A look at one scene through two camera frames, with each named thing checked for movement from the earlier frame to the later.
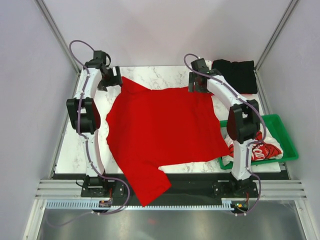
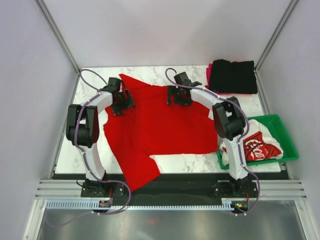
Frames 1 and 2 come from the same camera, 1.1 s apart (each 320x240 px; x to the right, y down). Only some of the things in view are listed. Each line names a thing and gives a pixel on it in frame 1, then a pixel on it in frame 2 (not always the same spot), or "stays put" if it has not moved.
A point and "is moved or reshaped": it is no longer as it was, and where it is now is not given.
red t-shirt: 149,129 is moved or reshaped
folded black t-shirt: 241,75 stays put
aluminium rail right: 279,190 stays put
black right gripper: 192,79 → 172,90
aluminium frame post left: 57,35 stays put
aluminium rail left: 61,189 stays put
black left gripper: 115,80 → 128,103
